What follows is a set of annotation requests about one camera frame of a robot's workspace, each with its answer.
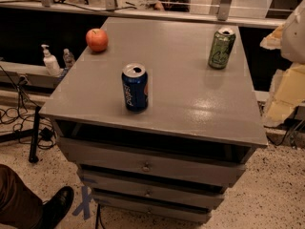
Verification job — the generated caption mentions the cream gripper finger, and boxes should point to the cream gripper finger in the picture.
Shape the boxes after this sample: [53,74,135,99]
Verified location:
[262,63,305,127]
[260,25,284,50]

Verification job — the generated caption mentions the blue pepsi can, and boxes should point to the blue pepsi can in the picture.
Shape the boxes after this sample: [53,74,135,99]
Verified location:
[121,63,148,113]

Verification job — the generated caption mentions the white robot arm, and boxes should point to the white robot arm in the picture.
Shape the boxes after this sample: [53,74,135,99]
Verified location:
[260,0,305,127]

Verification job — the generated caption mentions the green soda can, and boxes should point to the green soda can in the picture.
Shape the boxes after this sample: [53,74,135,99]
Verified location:
[208,27,235,70]

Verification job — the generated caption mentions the top drawer front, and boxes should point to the top drawer front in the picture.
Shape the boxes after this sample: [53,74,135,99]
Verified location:
[58,137,245,187]

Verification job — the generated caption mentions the drawer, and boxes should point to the drawer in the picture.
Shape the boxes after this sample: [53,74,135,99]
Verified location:
[91,191,211,223]
[58,137,245,187]
[77,169,224,209]

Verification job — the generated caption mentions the grey drawer cabinet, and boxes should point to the grey drawer cabinet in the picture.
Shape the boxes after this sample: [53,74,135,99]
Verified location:
[39,16,269,225]

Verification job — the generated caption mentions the middle drawer front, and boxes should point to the middle drawer front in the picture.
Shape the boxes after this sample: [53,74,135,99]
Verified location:
[77,169,224,209]

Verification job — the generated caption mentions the red apple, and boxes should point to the red apple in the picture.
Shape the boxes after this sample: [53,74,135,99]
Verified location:
[86,29,109,52]

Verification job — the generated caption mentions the clear plastic bottle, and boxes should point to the clear plastic bottle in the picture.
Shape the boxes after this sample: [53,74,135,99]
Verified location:
[63,49,75,69]

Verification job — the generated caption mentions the bottom drawer front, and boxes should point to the bottom drawer front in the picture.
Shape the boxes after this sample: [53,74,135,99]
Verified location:
[91,191,211,223]

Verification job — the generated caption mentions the white pump bottle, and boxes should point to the white pump bottle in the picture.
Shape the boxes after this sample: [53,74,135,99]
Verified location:
[41,44,61,76]

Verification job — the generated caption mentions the blue tape cross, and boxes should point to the blue tape cross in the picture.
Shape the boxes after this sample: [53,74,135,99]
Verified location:
[72,185,95,221]

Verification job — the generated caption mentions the black stand leg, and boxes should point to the black stand leg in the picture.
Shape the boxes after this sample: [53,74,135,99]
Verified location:
[29,106,40,163]

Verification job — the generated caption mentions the black leather shoe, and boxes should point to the black leather shoe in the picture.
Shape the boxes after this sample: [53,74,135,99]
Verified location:
[38,186,74,229]

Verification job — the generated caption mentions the brown trouser leg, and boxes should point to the brown trouser leg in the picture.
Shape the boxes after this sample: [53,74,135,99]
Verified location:
[0,164,43,229]

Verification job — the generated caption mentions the black floor cables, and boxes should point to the black floor cables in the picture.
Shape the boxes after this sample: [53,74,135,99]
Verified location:
[0,65,58,151]

